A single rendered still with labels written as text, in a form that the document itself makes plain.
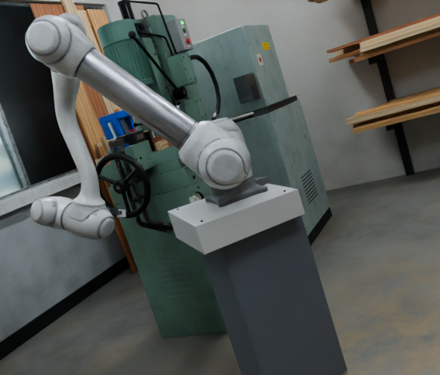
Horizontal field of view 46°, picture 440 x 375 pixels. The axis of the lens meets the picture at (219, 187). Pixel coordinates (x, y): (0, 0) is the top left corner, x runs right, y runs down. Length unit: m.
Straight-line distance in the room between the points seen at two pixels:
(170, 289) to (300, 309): 0.90
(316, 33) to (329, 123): 0.75
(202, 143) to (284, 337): 0.72
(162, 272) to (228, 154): 1.17
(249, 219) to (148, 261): 1.02
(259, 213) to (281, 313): 0.37
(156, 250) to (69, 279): 1.40
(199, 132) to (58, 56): 0.44
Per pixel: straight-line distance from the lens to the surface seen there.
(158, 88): 2.56
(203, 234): 1.57
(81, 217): 1.72
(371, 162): 4.57
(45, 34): 1.56
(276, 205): 1.65
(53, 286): 3.70
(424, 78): 4.42
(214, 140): 1.51
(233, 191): 1.74
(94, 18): 4.58
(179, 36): 2.70
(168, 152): 2.30
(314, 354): 1.90
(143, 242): 2.52
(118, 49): 2.47
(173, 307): 2.59
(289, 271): 1.77
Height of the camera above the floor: 1.02
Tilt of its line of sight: 9 degrees down
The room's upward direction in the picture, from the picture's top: 18 degrees counter-clockwise
